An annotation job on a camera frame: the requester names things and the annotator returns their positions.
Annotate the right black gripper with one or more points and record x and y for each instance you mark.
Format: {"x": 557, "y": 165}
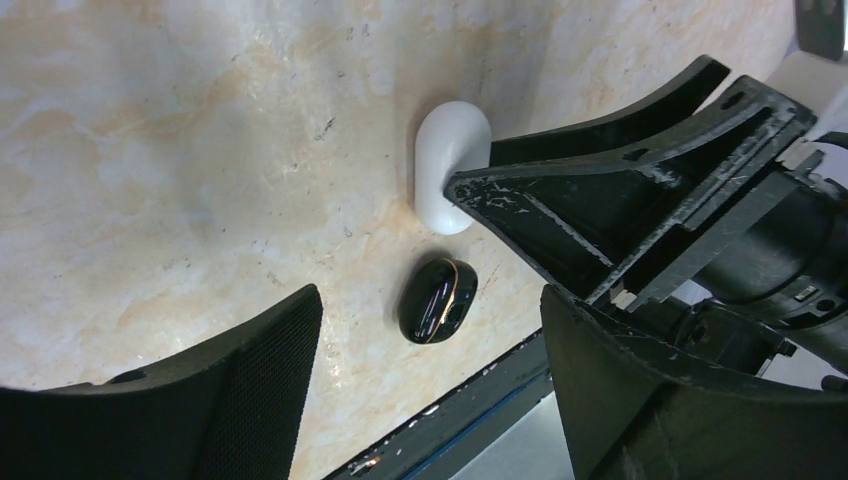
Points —
{"x": 713, "y": 200}

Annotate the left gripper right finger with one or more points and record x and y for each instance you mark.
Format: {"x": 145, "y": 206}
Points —
{"x": 635, "y": 407}

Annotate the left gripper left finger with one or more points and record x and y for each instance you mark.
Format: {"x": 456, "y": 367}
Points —
{"x": 229, "y": 407}

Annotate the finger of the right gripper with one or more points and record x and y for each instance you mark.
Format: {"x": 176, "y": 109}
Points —
{"x": 662, "y": 109}

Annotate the white earbud charging case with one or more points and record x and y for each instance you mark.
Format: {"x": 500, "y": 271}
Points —
{"x": 455, "y": 136}

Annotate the black earbud charging case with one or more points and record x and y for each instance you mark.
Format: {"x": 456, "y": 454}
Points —
{"x": 437, "y": 300}

